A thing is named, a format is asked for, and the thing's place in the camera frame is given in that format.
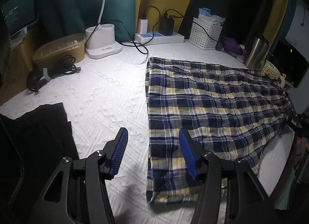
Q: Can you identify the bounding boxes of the blue yellow plaid pants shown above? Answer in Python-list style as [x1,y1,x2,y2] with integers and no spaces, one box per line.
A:
[145,57,292,204]

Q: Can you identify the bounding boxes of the black garment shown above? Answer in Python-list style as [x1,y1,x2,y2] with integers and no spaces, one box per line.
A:
[1,103,79,191]

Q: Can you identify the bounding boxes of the steel thermos bottle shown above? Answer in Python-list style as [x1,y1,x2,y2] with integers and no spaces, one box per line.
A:
[244,36,269,70]

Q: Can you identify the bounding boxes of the purple cloth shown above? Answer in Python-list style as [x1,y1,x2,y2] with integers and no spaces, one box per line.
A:
[220,36,246,55]

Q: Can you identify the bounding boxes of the tan plastic box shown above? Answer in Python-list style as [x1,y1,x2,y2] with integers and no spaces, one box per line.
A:
[32,33,86,69]

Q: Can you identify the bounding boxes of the white lamp base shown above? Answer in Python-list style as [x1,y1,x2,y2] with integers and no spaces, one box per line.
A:
[85,24,123,59]

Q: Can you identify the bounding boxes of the white perforated basket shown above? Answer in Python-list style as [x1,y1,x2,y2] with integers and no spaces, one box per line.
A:
[189,18,222,50]

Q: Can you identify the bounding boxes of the white power strip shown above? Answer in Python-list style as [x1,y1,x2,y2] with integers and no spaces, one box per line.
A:
[134,32,184,45]

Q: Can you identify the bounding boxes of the black charger adapter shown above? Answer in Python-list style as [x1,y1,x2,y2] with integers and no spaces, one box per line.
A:
[159,13,174,36]

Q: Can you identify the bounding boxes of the white charger adapter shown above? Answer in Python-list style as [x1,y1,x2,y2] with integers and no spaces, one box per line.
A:
[137,19,148,35]

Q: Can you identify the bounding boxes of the teal tablet screen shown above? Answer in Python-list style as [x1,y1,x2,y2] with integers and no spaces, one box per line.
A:
[3,0,38,37]

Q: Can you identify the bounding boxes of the teal curtain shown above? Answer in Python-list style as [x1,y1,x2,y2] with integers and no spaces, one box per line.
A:
[37,0,136,43]

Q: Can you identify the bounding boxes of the black coiled cable bundle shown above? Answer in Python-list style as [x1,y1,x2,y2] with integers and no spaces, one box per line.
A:
[25,54,82,95]

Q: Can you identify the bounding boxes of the black lamp power cable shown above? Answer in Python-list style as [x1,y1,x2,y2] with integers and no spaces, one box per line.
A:
[88,19,149,55]

